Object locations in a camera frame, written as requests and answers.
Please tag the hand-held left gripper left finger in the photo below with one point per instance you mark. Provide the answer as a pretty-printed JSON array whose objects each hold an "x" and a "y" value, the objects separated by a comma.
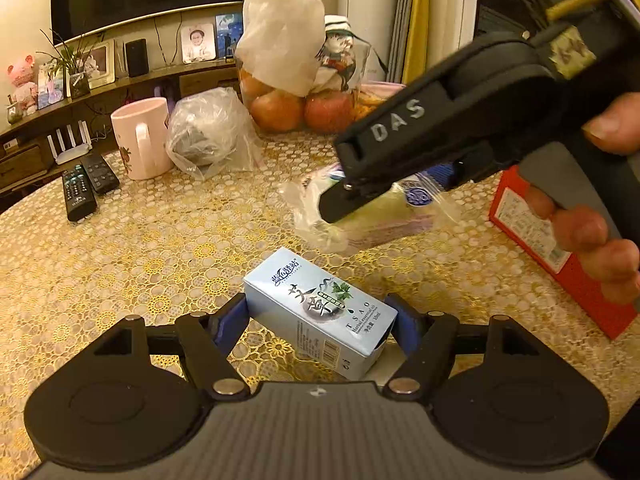
[{"x": 230, "y": 325}]

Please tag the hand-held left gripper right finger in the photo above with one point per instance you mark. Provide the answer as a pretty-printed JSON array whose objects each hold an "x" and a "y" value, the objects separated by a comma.
[{"x": 407, "y": 330}]

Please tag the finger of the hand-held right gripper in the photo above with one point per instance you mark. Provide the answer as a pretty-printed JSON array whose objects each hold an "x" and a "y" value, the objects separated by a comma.
[
  {"x": 395, "y": 125},
  {"x": 475, "y": 172}
]

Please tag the light blue small carton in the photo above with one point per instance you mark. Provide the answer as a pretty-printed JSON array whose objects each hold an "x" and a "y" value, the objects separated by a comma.
[{"x": 310, "y": 305}]

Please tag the red cardboard box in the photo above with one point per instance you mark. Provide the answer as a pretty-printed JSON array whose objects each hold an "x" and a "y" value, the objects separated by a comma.
[{"x": 530, "y": 235}]

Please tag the clear plastic food packet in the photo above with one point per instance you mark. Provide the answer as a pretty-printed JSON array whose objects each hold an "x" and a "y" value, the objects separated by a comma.
[{"x": 380, "y": 215}]

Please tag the gold patterned desktop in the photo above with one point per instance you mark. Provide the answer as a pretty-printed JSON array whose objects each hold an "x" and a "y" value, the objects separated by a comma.
[{"x": 150, "y": 260}]

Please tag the person's right hand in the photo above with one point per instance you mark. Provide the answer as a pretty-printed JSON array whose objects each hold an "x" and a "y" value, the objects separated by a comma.
[{"x": 580, "y": 230}]

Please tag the pink flat box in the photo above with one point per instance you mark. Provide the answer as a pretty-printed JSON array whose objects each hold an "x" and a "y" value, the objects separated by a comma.
[{"x": 382, "y": 91}]

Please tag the clear fruit jar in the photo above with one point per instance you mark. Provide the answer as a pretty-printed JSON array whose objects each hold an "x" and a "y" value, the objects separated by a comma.
[{"x": 362, "y": 67}]

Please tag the yellow curtain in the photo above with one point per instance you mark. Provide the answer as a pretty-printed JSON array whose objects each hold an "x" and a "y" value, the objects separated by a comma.
[{"x": 417, "y": 20}]

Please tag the white plastic bag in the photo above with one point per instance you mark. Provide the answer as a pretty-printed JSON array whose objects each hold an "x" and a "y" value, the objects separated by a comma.
[{"x": 280, "y": 35}]

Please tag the clear plastic bag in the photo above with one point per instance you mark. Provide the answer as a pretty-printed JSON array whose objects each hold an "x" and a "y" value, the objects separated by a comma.
[{"x": 210, "y": 125}]

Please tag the long black remote control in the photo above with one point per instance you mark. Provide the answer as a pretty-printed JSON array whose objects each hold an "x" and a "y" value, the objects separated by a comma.
[{"x": 77, "y": 195}]

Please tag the short black remote control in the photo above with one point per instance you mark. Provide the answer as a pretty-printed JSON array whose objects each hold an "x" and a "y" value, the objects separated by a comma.
[{"x": 100, "y": 172}]

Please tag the pink mug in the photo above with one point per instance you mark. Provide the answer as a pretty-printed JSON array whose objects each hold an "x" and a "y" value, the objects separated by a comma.
[{"x": 150, "y": 130}]

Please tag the white router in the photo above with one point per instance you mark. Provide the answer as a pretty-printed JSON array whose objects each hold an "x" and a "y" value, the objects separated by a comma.
[{"x": 70, "y": 147}]

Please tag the wooden tv cabinet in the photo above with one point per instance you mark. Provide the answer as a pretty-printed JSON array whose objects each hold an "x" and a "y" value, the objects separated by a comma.
[{"x": 25, "y": 160}]

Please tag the black speaker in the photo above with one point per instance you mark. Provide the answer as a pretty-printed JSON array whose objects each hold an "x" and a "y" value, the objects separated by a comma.
[{"x": 136, "y": 57}]

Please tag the green plant in glass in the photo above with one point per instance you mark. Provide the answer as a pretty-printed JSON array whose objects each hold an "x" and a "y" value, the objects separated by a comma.
[{"x": 77, "y": 77}]

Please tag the blue printed card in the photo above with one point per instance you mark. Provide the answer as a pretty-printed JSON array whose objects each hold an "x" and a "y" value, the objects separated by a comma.
[{"x": 50, "y": 87}]

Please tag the pink bear plush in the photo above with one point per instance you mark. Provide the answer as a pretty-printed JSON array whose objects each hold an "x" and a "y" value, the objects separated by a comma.
[{"x": 22, "y": 80}]

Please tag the blue picture frame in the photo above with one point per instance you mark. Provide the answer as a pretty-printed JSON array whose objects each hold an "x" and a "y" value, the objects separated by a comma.
[{"x": 230, "y": 32}]

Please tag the baby photo frame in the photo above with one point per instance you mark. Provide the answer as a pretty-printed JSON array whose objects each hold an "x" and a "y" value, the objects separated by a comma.
[{"x": 198, "y": 42}]

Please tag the white photo frame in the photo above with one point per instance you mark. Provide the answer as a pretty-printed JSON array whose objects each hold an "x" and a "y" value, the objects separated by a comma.
[{"x": 100, "y": 62}]

